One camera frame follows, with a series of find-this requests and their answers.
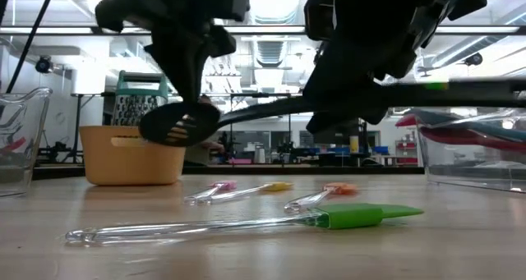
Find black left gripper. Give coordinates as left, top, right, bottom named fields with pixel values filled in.
left=95, top=0, right=251, bottom=104

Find black slotted spoon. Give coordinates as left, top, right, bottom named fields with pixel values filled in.
left=138, top=95, right=317, bottom=149

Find small pink spatula clear handle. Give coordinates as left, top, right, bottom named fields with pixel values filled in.
left=183, top=180, right=238, bottom=205

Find black rig frame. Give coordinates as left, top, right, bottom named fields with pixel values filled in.
left=0, top=24, right=526, bottom=36

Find red slotted silicone spoon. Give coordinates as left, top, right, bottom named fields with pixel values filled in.
left=394, top=113, right=419, bottom=128

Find shelf rack with red bins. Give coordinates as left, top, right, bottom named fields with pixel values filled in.
left=394, top=139, right=414, bottom=165

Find blue silicone spoon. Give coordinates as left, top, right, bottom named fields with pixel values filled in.
left=410, top=108, right=526, bottom=145

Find steel box grater teal handle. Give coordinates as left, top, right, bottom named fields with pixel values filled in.
left=110, top=70, right=169, bottom=128

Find clear plastic bin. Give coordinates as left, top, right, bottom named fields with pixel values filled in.
left=0, top=86, right=53, bottom=198
left=414, top=107, right=526, bottom=194

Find small yellow spatula clear handle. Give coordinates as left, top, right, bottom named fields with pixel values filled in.
left=196, top=181, right=295, bottom=205

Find black floor equipment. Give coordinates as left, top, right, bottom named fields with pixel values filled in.
left=36, top=146, right=85, bottom=165

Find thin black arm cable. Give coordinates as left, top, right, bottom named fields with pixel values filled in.
left=4, top=0, right=58, bottom=94

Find black computer monitor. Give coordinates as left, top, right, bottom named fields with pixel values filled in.
left=312, top=122, right=362, bottom=146

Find round black ceiling fixture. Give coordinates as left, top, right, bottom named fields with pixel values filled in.
left=464, top=52, right=484, bottom=67
left=35, top=56, right=54, bottom=75

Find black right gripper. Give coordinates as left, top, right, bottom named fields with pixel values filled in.
left=302, top=0, right=488, bottom=134

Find yellow plastic basket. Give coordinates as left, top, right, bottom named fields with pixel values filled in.
left=79, top=125, right=187, bottom=186

